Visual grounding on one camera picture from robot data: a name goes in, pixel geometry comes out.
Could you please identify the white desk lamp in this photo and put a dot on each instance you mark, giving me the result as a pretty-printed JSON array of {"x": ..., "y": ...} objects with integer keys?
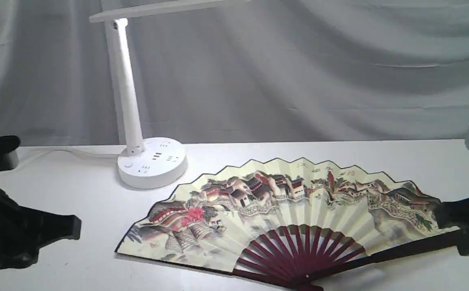
[{"x": 145, "y": 163}]

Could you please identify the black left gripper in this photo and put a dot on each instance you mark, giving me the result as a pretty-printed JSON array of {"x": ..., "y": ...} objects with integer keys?
[{"x": 24, "y": 231}]

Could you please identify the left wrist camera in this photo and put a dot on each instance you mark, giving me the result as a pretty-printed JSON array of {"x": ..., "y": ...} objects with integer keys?
[{"x": 9, "y": 161}]

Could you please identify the grey backdrop curtain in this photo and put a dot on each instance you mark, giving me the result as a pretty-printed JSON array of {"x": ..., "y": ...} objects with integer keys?
[{"x": 257, "y": 71}]

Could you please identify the painted paper folding fan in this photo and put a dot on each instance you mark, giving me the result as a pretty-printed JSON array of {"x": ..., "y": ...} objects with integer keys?
[{"x": 288, "y": 223}]

